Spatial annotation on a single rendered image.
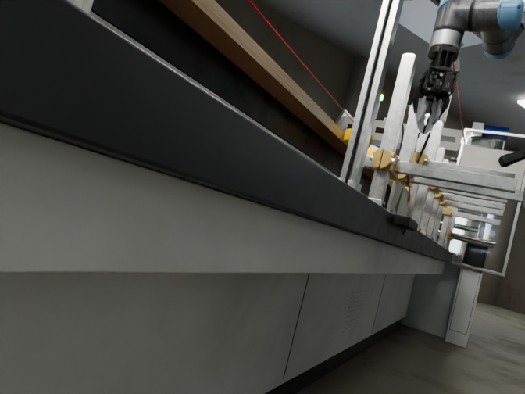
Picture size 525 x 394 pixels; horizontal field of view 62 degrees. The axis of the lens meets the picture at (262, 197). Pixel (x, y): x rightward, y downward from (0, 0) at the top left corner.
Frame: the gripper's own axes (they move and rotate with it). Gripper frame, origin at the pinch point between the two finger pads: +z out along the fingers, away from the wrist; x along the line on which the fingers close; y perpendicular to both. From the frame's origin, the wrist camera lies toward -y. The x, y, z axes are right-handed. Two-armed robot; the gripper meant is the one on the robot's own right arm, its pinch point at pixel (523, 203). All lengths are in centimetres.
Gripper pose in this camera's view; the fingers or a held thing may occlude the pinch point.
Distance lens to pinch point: 147.8
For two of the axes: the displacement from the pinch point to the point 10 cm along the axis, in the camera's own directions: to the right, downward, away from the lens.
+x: 4.4, 1.5, 8.8
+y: 8.6, 2.0, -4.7
